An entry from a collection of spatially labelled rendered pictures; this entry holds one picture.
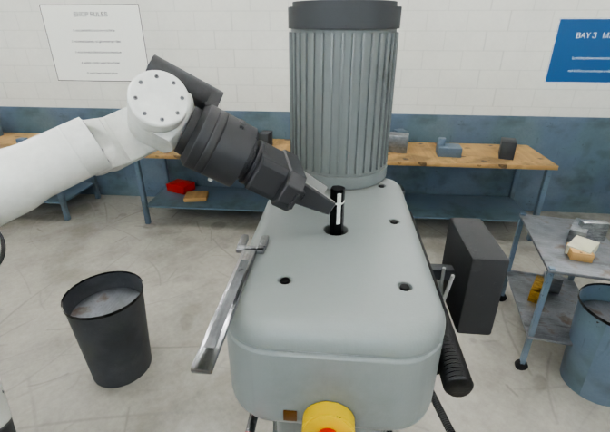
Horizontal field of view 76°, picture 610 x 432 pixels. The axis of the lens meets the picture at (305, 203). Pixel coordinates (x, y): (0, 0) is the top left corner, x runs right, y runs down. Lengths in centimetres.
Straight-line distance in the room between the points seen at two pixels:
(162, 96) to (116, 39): 495
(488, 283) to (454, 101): 413
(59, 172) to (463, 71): 468
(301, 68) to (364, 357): 48
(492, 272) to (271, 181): 58
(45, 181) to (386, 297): 39
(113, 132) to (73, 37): 514
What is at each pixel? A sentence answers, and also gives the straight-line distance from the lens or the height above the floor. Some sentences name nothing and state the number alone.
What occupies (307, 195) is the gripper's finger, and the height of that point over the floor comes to 196.
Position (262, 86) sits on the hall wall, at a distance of 487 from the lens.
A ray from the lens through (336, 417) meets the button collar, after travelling 48.
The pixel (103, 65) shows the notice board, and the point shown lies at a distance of 554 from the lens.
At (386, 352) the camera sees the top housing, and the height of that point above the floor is 187.
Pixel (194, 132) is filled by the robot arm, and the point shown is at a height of 206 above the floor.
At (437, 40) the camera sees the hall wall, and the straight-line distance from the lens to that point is 484.
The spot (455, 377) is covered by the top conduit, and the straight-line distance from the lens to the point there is 52.
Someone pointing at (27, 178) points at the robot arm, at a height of 203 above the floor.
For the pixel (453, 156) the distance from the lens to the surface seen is 445.
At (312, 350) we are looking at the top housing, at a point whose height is 186.
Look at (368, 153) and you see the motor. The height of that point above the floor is 196.
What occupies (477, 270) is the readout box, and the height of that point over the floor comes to 169.
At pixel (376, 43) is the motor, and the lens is 70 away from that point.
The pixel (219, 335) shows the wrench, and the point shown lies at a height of 190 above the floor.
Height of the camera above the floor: 218
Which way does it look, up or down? 25 degrees down
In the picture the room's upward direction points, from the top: straight up
